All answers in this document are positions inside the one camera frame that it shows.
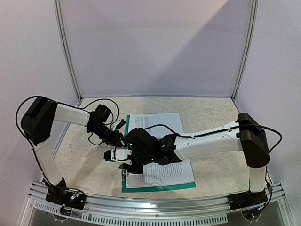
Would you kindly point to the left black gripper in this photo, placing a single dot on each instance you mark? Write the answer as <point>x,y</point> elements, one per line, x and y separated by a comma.
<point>114,139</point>

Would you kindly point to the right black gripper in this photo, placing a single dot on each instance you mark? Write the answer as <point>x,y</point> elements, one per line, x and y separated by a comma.
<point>132,165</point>

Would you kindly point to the folder cover metal clip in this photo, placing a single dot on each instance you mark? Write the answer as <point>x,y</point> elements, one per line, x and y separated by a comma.
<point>124,174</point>

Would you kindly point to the green file folder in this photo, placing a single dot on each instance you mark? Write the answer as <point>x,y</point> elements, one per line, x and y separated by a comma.
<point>155,177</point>

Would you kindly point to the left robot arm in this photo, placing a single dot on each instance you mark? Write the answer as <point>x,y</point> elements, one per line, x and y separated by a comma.
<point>37,124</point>

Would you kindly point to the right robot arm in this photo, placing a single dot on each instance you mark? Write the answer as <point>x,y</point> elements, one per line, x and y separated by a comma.
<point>243,134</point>

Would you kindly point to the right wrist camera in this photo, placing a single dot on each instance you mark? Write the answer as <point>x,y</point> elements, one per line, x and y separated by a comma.
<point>118,155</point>

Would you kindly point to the aluminium front rail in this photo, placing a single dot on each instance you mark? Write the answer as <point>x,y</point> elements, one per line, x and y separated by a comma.
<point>116,211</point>

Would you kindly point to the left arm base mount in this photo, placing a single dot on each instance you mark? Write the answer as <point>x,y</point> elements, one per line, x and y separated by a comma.
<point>67,197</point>

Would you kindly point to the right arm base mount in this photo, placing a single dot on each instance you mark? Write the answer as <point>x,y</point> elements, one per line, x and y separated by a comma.
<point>249,199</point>

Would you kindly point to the left aluminium frame post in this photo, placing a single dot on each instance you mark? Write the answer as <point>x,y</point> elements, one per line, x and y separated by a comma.
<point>66,49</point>

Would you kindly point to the aluminium frame post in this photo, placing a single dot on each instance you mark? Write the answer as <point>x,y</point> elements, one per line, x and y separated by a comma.
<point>66,49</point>
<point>246,49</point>

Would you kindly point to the right aluminium frame post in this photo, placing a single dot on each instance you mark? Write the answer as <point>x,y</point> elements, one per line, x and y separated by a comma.
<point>246,49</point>

